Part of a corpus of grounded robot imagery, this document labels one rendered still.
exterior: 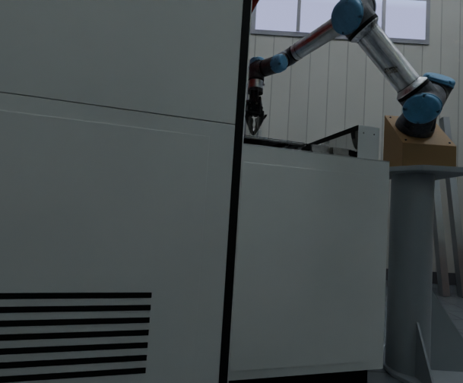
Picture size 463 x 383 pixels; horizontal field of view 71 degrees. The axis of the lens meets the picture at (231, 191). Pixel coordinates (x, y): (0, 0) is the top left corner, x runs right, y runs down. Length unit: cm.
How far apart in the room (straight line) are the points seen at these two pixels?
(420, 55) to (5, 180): 402
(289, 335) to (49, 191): 82
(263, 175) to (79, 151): 55
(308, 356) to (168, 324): 56
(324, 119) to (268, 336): 283
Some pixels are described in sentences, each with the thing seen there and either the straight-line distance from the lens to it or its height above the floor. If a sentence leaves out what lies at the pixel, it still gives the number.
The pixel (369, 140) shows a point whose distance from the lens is 136.
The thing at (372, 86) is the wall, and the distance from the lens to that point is 393.
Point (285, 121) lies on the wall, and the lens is 355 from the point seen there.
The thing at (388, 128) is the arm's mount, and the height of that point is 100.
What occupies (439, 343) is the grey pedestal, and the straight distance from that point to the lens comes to 167.
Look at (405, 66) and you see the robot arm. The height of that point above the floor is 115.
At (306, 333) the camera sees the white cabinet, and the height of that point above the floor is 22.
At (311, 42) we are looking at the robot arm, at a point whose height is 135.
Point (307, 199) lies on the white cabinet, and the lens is 111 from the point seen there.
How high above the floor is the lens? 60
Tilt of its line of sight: 4 degrees up
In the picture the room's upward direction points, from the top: 4 degrees clockwise
